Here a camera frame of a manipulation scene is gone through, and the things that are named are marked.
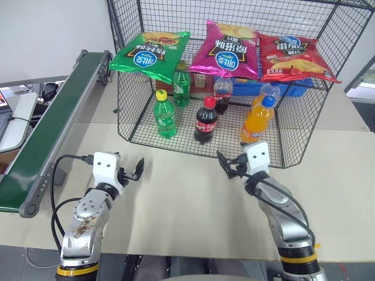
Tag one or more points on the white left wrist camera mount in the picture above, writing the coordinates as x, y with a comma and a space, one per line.
107, 169

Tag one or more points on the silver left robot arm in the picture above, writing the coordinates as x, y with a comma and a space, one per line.
85, 222

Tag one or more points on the green potato chip bag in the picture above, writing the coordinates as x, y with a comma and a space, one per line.
146, 57

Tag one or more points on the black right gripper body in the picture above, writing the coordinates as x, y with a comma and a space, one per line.
242, 165

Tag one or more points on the magenta potato chip bag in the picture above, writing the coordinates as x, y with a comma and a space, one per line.
225, 52

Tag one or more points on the grey side desk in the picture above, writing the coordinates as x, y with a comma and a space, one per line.
17, 123

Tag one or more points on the glass door with frame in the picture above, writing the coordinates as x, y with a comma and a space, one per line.
361, 79

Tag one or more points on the blue plastic crate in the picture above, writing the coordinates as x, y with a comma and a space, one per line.
293, 89

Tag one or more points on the red potato chip bag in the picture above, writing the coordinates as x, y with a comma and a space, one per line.
293, 61

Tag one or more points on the green soda bottle yellow cap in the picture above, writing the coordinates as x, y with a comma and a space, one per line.
165, 117

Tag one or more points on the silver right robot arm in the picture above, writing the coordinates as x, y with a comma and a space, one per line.
287, 216

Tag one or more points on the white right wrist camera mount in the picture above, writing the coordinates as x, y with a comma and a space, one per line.
257, 159

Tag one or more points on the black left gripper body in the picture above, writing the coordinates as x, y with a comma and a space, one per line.
124, 175

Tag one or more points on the cola bottle red cap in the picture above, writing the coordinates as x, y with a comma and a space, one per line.
222, 96
206, 123

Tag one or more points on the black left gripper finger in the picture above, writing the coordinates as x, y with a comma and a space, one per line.
140, 168

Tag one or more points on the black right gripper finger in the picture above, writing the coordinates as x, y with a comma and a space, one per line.
223, 160
233, 172

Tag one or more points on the green conveyor belt grey frame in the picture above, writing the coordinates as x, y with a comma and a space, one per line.
63, 117

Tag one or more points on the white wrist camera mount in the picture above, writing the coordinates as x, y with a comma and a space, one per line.
257, 159
107, 169

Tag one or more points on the orange soda bottle blue cap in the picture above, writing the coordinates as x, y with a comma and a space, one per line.
257, 123
259, 98

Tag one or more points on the beige small box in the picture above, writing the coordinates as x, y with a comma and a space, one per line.
200, 79

